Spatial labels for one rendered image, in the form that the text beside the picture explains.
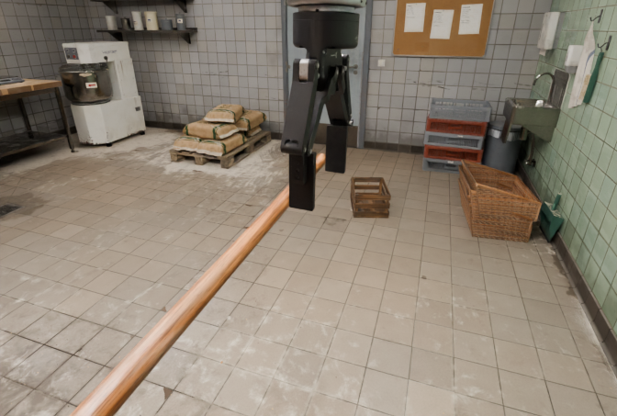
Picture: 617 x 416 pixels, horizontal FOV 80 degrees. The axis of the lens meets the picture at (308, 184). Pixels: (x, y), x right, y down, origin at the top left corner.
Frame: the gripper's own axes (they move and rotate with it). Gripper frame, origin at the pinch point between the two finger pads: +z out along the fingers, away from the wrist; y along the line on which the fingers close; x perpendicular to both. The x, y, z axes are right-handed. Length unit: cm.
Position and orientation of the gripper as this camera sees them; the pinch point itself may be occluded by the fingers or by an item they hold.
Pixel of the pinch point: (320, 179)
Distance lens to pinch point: 48.9
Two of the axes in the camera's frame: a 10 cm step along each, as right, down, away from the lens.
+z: -0.2, 9.3, 3.8
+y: 3.5, -3.5, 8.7
